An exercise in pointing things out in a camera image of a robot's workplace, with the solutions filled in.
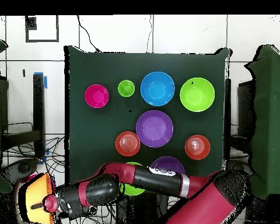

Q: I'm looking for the black metal post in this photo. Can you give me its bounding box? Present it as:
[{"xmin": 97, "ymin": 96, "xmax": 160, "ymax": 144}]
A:
[{"xmin": 224, "ymin": 78, "xmax": 232, "ymax": 162}]

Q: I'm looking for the tangle of floor cables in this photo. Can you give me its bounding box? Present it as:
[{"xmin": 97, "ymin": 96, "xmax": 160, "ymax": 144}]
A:
[{"xmin": 2, "ymin": 136, "xmax": 66, "ymax": 174}]

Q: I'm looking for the dark green tablecloth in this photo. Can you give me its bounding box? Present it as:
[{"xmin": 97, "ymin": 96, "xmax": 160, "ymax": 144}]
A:
[{"xmin": 64, "ymin": 45, "xmax": 232, "ymax": 195}]

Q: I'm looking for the large orange bowl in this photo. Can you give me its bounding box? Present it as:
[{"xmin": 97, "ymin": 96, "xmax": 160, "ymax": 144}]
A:
[{"xmin": 17, "ymin": 172, "xmax": 55, "ymax": 224}]

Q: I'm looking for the purple bowl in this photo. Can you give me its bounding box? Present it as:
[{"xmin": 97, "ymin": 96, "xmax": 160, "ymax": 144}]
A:
[
  {"xmin": 149, "ymin": 156, "xmax": 186, "ymax": 176},
  {"xmin": 135, "ymin": 110, "xmax": 174, "ymax": 148}
]

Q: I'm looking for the large green bowl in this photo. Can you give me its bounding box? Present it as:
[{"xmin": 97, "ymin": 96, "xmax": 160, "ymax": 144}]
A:
[{"xmin": 179, "ymin": 77, "xmax": 216, "ymax": 113}]

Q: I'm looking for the green cup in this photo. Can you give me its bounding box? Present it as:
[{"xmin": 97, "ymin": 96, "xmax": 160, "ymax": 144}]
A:
[{"xmin": 117, "ymin": 79, "xmax": 136, "ymax": 98}]

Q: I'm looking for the black tape square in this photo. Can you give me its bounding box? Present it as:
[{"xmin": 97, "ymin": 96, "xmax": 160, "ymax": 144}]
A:
[{"xmin": 25, "ymin": 15, "xmax": 60, "ymax": 43}]

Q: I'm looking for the orange-red bowl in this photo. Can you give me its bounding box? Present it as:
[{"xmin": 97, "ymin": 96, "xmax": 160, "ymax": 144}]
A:
[
  {"xmin": 184, "ymin": 134, "xmax": 211, "ymax": 161},
  {"xmin": 114, "ymin": 131, "xmax": 141, "ymax": 158}
]

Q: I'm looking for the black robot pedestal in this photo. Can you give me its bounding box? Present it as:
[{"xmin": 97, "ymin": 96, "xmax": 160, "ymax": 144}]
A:
[{"xmin": 116, "ymin": 193, "xmax": 178, "ymax": 224}]

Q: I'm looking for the thin black cable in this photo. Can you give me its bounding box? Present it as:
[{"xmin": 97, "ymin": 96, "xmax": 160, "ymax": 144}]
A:
[{"xmin": 76, "ymin": 15, "xmax": 102, "ymax": 53}]

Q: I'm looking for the small green bowl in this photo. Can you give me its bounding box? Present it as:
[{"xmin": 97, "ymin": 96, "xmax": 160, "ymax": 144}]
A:
[{"xmin": 120, "ymin": 161, "xmax": 146, "ymax": 196}]

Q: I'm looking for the blue tape strip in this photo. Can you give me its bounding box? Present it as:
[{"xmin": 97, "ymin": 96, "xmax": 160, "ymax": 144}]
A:
[{"xmin": 33, "ymin": 71, "xmax": 48, "ymax": 89}]

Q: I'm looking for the black metal frame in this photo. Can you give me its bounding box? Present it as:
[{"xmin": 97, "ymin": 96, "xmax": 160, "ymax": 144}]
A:
[{"xmin": 1, "ymin": 72, "xmax": 46, "ymax": 159}]

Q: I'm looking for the blue bowl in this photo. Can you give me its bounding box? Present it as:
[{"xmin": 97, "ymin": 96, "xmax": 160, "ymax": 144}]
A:
[{"xmin": 140, "ymin": 71, "xmax": 176, "ymax": 107}]

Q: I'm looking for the pink bowl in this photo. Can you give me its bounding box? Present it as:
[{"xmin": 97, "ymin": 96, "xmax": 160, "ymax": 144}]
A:
[{"xmin": 84, "ymin": 84, "xmax": 110, "ymax": 109}]

